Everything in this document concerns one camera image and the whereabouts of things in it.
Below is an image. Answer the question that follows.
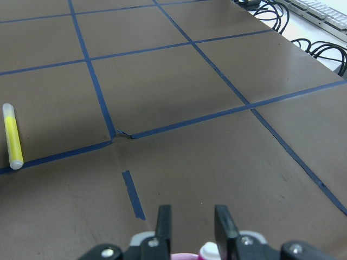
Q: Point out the white keyboard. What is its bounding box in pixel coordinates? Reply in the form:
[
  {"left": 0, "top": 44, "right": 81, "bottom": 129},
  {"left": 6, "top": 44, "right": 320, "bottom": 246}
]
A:
[{"left": 278, "top": 0, "right": 346, "bottom": 42}]

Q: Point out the yellow highlighter pen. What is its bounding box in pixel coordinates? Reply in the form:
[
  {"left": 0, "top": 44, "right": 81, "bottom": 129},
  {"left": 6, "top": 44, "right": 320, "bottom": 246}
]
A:
[{"left": 2, "top": 103, "right": 24, "bottom": 170}]

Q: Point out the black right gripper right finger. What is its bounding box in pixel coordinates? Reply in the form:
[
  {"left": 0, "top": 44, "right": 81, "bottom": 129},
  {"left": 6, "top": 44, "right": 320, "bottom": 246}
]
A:
[{"left": 214, "top": 204, "right": 239, "bottom": 260}]

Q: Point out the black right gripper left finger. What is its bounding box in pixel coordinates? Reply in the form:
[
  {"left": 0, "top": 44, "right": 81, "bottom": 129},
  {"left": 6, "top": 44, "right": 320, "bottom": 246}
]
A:
[{"left": 155, "top": 205, "right": 172, "bottom": 259}]

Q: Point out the pink marker pen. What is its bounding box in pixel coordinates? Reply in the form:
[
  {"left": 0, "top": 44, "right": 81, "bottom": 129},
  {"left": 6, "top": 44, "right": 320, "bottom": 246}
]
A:
[{"left": 198, "top": 242, "right": 221, "bottom": 260}]

